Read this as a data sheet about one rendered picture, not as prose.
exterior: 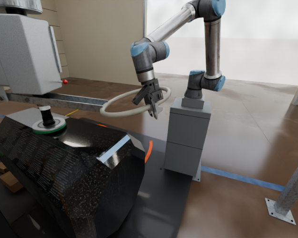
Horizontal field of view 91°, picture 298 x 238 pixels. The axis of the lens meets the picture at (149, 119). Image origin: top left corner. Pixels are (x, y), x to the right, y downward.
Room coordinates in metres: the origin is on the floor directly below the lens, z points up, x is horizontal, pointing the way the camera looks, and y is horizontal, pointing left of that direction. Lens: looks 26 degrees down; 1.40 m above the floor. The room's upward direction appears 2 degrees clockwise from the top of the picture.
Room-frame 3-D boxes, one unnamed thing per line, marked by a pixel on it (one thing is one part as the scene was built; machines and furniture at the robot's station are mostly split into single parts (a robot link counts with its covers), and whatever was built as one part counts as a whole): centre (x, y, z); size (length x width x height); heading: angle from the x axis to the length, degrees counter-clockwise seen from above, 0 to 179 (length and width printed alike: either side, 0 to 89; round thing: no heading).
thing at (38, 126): (0.99, 0.76, 0.84); 0.21 x 0.21 x 0.01
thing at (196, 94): (1.54, -0.46, 0.99); 0.19 x 0.19 x 0.10
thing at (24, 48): (0.99, 0.84, 1.30); 0.36 x 0.22 x 0.45; 87
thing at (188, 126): (1.55, -0.46, 0.43); 0.50 x 0.50 x 0.85; 72
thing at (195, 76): (1.54, -0.47, 1.12); 0.17 x 0.15 x 0.18; 46
